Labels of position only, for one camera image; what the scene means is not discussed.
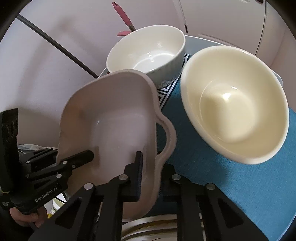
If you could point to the white entrance door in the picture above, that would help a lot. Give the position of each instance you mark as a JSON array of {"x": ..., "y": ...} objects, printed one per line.
[{"x": 235, "y": 23}]

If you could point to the pink handled mop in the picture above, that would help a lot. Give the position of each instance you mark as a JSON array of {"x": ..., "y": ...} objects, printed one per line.
[{"x": 125, "y": 19}]

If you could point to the plain white plate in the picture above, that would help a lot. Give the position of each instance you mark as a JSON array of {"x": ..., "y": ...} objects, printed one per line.
[{"x": 160, "y": 227}]

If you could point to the pink square handled dish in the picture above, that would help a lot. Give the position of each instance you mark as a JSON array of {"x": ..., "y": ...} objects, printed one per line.
[{"x": 116, "y": 116}]

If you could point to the cream yellow bowl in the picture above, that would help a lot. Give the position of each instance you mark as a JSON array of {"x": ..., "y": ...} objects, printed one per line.
[{"x": 235, "y": 103}]

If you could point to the white ceramic bowl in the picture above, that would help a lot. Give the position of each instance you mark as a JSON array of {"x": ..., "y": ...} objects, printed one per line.
[{"x": 157, "y": 51}]

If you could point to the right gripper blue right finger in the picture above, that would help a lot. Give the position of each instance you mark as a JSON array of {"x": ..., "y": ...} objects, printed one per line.
[{"x": 168, "y": 185}]

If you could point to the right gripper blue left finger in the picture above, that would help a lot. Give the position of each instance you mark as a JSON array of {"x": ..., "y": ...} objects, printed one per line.
[{"x": 132, "y": 186}]

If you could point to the left hand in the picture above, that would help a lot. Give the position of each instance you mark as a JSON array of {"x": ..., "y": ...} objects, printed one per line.
[{"x": 36, "y": 218}]

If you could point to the teal patterned tablecloth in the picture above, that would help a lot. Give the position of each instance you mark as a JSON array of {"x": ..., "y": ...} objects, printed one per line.
[{"x": 264, "y": 192}]

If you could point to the black clothes rack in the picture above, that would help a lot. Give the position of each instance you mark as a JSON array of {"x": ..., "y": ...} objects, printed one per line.
[{"x": 55, "y": 44}]

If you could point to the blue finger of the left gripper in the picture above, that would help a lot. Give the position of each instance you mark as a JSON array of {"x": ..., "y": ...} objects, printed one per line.
[{"x": 77, "y": 160}]

